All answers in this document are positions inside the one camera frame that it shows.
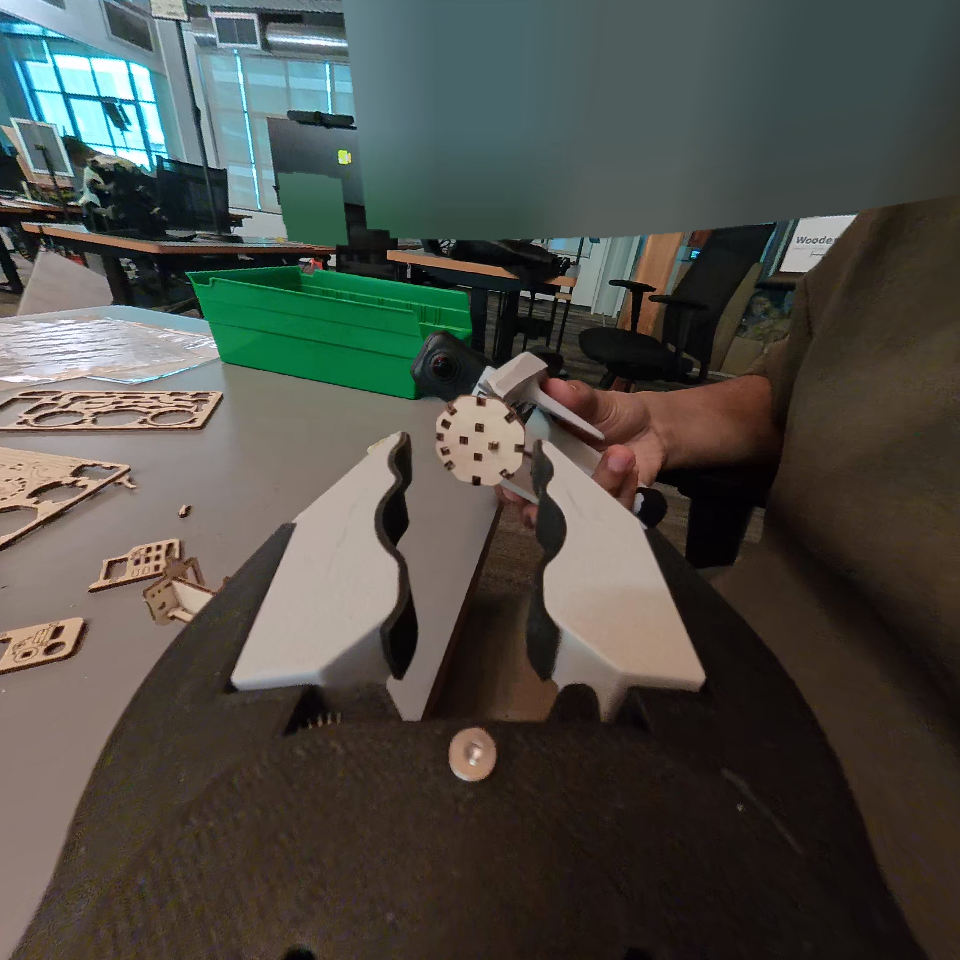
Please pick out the black office chair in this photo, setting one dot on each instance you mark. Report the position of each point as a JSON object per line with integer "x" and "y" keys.
{"x": 637, "y": 349}

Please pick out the grey desk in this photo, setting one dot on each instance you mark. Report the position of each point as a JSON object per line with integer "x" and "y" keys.
{"x": 300, "y": 450}

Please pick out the green plastic bin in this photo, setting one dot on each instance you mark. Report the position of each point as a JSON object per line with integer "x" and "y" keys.
{"x": 330, "y": 334}

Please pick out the person's right hand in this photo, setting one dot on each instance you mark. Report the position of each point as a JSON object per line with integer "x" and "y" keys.
{"x": 622, "y": 427}

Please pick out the black video bar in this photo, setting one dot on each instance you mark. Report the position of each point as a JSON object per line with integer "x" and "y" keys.
{"x": 319, "y": 117}

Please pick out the clear plastic sheet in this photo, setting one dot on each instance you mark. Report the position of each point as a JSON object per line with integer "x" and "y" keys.
{"x": 97, "y": 349}

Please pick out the black computer monitor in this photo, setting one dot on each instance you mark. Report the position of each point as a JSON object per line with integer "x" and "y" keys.
{"x": 195, "y": 191}

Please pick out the person's olive shirt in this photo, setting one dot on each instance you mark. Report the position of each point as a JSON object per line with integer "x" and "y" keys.
{"x": 870, "y": 562}

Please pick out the white wall sign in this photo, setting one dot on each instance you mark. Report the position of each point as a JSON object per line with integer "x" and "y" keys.
{"x": 806, "y": 244}

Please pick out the wooden sheet with jagged cutouts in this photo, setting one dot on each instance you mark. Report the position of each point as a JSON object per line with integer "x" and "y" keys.
{"x": 30, "y": 491}

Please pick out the wooden table with clutter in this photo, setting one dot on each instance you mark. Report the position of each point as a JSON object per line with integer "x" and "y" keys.
{"x": 480, "y": 270}

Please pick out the dark display screen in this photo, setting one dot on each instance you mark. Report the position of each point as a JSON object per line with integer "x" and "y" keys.
{"x": 300, "y": 146}

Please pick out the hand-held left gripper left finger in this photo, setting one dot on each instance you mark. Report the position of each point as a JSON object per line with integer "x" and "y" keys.
{"x": 330, "y": 585}

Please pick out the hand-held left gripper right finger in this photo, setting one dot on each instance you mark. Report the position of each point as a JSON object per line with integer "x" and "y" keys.
{"x": 615, "y": 600}

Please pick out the tablet on stand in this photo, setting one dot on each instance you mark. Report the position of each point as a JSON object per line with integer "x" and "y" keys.
{"x": 37, "y": 146}

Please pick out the long wooden background table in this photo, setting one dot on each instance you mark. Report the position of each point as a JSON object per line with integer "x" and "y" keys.
{"x": 150, "y": 240}

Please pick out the small wooden panel with windows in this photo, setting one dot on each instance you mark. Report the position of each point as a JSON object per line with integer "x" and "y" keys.
{"x": 120, "y": 574}

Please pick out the wooden sheet with round cutouts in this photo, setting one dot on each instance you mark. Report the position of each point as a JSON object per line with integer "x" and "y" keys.
{"x": 195, "y": 412}

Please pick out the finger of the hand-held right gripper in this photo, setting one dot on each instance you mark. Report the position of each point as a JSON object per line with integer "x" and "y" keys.
{"x": 519, "y": 495}
{"x": 517, "y": 375}

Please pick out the round wooden slotted disc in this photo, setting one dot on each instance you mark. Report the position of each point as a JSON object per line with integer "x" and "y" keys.
{"x": 480, "y": 435}

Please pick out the small wooden engraved panel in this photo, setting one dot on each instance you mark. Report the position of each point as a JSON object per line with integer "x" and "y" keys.
{"x": 64, "y": 649}

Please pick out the person's right forearm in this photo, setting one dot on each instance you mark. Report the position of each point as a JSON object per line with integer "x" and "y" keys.
{"x": 720, "y": 420}

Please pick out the small wooden box assembly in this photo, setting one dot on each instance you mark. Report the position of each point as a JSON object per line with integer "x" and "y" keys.
{"x": 180, "y": 596}

